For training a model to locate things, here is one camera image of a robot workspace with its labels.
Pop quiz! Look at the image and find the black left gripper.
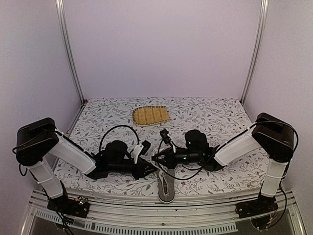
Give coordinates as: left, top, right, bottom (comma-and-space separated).
109, 157, 157, 181

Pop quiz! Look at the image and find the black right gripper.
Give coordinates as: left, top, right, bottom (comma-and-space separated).
152, 145, 202, 169

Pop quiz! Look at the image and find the white shoelace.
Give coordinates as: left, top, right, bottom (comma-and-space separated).
151, 158, 171, 180

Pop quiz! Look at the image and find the grey canvas sneaker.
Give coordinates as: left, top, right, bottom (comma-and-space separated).
157, 169, 175, 204

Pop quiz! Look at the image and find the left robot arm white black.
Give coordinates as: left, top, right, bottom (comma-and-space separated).
12, 117, 157, 212

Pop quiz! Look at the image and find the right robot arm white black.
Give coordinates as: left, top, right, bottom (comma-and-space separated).
152, 113, 299, 213

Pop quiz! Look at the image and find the woven bamboo tray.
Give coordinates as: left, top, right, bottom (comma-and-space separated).
132, 106, 171, 126

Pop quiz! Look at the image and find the floral patterned table mat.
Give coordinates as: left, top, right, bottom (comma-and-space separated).
48, 96, 279, 197

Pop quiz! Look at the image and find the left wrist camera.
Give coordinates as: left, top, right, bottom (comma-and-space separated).
131, 141, 151, 164

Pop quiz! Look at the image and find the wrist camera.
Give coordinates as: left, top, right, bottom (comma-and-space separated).
160, 129, 176, 152
131, 141, 151, 164

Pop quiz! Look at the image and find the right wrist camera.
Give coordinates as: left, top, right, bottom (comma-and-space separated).
160, 129, 176, 152

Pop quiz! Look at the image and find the left black camera cable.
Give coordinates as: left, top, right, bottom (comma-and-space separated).
99, 125, 142, 157

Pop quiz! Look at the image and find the black camera cable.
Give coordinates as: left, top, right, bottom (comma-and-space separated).
156, 139, 221, 181
99, 125, 142, 157

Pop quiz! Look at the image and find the right black camera cable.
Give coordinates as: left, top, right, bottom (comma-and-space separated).
156, 139, 221, 181

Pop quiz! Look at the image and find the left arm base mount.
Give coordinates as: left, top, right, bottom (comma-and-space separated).
47, 196, 90, 218

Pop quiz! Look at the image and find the front aluminium rail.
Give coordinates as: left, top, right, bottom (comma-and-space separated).
22, 189, 306, 235

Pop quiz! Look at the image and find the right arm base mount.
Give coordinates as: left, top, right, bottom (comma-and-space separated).
235, 194, 278, 218

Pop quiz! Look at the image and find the left aluminium frame post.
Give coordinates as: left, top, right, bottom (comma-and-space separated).
55, 0, 85, 105

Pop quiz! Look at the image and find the aluminium frame post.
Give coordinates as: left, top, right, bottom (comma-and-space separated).
55, 0, 85, 105
240, 0, 269, 106

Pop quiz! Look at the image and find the right aluminium frame post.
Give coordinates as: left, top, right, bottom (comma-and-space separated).
240, 0, 269, 106

